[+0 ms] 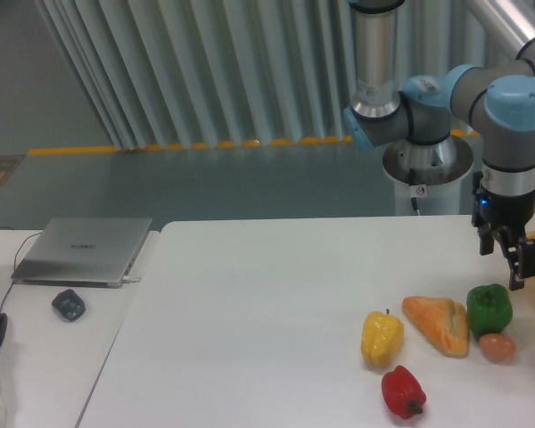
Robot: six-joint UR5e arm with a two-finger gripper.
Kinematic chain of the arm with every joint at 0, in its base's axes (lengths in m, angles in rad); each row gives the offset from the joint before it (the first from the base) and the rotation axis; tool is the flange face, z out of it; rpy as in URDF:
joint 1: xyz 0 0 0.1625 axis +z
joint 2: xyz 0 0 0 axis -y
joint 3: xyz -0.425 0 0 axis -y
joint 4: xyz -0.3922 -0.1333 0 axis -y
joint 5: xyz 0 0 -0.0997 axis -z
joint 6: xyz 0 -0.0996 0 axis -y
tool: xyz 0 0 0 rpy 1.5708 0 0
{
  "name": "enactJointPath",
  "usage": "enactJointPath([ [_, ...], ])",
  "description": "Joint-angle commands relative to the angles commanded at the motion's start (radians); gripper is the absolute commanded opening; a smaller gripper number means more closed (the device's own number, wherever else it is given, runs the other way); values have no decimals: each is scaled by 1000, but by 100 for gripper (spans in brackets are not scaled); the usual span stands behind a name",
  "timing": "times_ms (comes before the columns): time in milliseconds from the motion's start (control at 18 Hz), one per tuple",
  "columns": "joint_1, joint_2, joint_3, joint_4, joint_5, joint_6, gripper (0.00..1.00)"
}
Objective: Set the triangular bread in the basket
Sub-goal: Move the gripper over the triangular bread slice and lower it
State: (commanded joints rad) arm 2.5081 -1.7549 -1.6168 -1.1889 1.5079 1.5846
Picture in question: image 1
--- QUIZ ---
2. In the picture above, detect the red bell pepper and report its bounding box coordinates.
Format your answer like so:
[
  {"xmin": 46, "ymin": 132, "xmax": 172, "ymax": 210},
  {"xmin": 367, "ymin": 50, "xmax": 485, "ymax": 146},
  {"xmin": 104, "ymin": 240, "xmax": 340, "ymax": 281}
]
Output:
[{"xmin": 382, "ymin": 366, "xmax": 426, "ymax": 420}]

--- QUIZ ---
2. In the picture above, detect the dark blue mouse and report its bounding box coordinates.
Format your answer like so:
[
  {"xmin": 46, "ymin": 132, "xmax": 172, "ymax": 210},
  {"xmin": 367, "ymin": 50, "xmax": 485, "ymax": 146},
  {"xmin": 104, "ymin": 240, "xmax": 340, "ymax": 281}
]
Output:
[{"xmin": 52, "ymin": 289, "xmax": 86, "ymax": 322}]

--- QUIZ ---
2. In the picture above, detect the silver laptop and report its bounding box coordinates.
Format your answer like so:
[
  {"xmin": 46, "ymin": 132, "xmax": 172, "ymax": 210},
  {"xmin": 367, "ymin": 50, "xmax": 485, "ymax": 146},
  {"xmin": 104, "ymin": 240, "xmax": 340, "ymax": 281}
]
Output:
[{"xmin": 12, "ymin": 218, "xmax": 152, "ymax": 288}]

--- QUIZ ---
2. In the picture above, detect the triangular bread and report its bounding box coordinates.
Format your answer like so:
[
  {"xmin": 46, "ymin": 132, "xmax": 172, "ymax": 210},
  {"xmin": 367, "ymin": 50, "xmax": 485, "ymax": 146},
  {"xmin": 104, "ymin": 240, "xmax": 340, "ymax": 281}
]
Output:
[{"xmin": 402, "ymin": 296, "xmax": 469, "ymax": 358}]

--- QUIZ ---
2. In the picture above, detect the yellow bell pepper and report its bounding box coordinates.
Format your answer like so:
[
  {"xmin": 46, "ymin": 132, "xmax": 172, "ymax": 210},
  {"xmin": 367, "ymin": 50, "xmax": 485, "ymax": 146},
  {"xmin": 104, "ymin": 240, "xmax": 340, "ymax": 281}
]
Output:
[{"xmin": 360, "ymin": 309, "xmax": 404, "ymax": 367}]

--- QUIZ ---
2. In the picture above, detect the brown egg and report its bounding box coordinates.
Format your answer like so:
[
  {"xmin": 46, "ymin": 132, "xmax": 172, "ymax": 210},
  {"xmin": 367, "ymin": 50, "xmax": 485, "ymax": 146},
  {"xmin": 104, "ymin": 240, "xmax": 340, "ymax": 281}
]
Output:
[{"xmin": 479, "ymin": 333, "xmax": 517, "ymax": 363}]

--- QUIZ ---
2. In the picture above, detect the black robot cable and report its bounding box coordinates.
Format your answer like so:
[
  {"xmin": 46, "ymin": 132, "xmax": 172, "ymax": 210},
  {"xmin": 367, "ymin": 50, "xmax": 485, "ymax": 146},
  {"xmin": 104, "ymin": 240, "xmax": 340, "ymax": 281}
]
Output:
[{"xmin": 407, "ymin": 167, "xmax": 421, "ymax": 218}]

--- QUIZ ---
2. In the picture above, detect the black laptop cable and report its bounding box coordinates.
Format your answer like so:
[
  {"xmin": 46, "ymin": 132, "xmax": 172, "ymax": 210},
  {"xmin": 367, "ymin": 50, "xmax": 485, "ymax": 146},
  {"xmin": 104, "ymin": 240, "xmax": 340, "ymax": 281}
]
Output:
[{"xmin": 0, "ymin": 226, "xmax": 50, "ymax": 317}]

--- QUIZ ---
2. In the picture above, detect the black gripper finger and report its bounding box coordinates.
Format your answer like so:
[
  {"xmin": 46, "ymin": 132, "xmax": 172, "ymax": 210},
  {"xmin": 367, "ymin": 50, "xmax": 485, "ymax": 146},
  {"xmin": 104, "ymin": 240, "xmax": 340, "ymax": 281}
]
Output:
[
  {"xmin": 495, "ymin": 226, "xmax": 535, "ymax": 291},
  {"xmin": 478, "ymin": 224, "xmax": 494, "ymax": 256}
]

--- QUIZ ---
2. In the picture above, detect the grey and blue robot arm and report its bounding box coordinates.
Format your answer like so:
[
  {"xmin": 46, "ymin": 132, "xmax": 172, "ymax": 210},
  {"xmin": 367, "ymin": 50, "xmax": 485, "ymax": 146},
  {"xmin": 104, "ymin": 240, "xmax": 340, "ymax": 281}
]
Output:
[{"xmin": 344, "ymin": 1, "xmax": 535, "ymax": 290}]

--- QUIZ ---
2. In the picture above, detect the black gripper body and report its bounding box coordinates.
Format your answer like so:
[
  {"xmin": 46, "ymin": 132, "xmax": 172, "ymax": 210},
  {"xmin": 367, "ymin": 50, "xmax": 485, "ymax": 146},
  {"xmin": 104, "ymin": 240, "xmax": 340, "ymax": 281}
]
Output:
[{"xmin": 472, "ymin": 171, "xmax": 535, "ymax": 240}]

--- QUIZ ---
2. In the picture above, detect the green bell pepper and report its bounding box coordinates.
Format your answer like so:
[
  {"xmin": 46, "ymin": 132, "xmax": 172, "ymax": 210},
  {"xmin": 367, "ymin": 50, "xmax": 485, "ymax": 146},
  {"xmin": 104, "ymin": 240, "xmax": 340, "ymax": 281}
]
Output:
[{"xmin": 466, "ymin": 284, "xmax": 513, "ymax": 337}]

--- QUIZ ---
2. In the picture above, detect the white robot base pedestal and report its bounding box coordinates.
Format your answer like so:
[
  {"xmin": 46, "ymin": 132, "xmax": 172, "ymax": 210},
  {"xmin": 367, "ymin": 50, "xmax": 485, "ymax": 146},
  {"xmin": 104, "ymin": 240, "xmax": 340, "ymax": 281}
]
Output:
[{"xmin": 383, "ymin": 136, "xmax": 473, "ymax": 216}]

